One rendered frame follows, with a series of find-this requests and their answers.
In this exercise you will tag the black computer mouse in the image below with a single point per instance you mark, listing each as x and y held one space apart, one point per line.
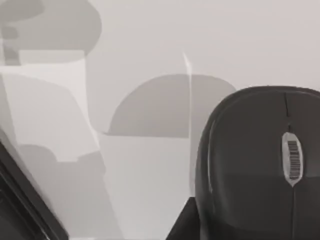
250 175

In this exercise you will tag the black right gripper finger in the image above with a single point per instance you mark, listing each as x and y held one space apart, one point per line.
186 225

